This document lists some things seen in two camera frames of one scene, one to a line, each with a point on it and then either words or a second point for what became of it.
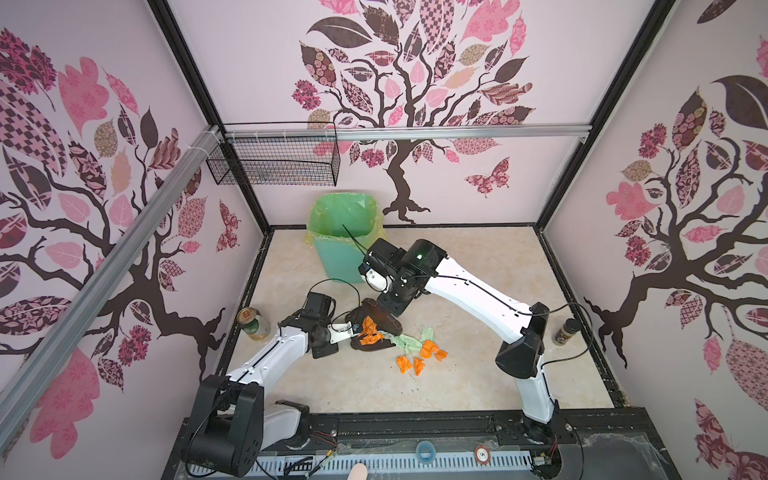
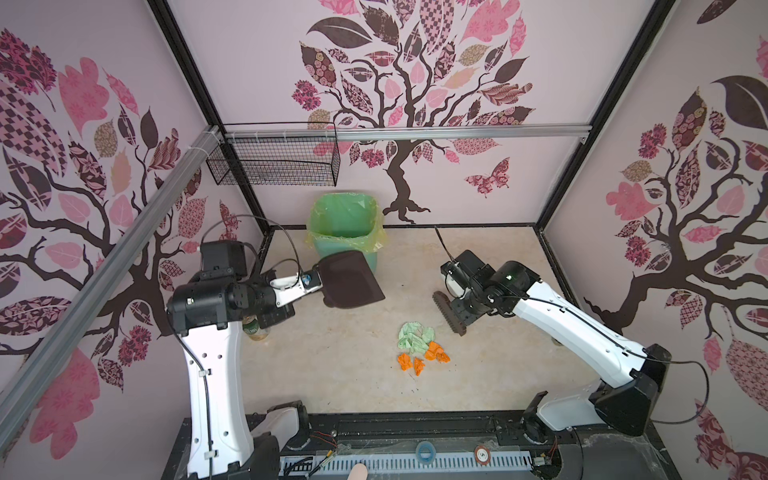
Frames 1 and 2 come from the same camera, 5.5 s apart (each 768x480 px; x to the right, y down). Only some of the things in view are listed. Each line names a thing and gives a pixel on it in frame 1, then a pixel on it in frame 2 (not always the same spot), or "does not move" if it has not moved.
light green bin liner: [347, 216] does not move
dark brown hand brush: [385, 320] -> [449, 312]
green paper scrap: [428, 335] does not move
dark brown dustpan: [357, 318] -> [348, 280]
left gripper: [327, 350] -> [277, 314]
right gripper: [393, 307] -> [463, 315]
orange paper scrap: [403, 364] does not move
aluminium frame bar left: [31, 379] does not move
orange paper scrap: [419, 365] does not move
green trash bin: [343, 226] does not move
